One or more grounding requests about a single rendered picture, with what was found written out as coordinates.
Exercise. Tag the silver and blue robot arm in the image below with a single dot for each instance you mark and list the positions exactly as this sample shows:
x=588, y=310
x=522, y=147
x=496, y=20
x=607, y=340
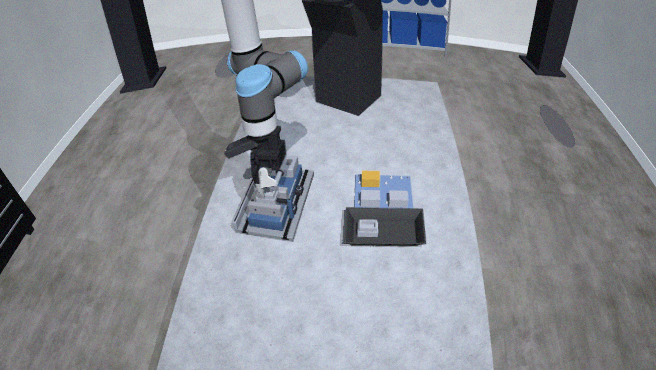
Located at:
x=255, y=89

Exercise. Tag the yellow block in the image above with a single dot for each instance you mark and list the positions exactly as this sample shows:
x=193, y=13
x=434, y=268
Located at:
x=370, y=178

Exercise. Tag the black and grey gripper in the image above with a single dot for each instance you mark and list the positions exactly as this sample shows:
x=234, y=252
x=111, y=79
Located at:
x=268, y=149

